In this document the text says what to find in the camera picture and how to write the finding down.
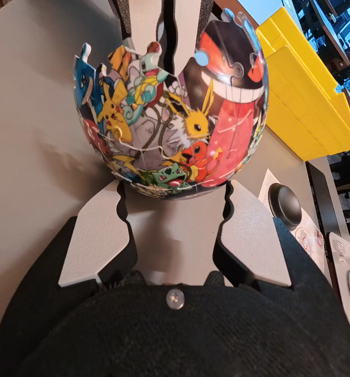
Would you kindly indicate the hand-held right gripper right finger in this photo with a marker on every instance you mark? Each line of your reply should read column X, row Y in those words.
column 251, row 241

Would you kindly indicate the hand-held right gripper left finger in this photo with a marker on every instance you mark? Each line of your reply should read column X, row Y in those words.
column 86, row 241

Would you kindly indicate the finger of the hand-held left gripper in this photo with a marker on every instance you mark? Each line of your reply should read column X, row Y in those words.
column 189, row 26
column 145, row 20

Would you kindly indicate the colourful cartoon puzzle ball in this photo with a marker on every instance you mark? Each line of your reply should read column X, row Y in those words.
column 175, row 126

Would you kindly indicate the black dome ball stand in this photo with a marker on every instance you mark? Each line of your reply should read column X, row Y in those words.
column 285, row 204

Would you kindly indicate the white instruction leaflet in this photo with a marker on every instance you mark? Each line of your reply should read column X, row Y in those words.
column 309, row 241

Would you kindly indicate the black panel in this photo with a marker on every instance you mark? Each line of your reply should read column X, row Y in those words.
column 325, row 194

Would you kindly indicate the yellow storage bin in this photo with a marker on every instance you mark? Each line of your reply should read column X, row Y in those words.
column 286, row 32
column 304, row 112

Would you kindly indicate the clear plastic blister tray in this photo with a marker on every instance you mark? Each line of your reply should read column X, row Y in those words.
column 347, row 265

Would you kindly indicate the cluttered storage shelf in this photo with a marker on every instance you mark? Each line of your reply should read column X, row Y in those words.
column 339, row 26

